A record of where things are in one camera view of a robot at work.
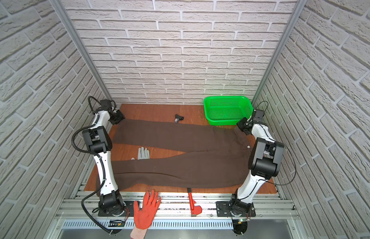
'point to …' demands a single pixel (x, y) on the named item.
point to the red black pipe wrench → (195, 210)
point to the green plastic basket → (227, 110)
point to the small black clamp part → (178, 117)
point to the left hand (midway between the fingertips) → (126, 113)
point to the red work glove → (143, 217)
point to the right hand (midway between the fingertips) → (241, 123)
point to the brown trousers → (212, 156)
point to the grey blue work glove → (143, 153)
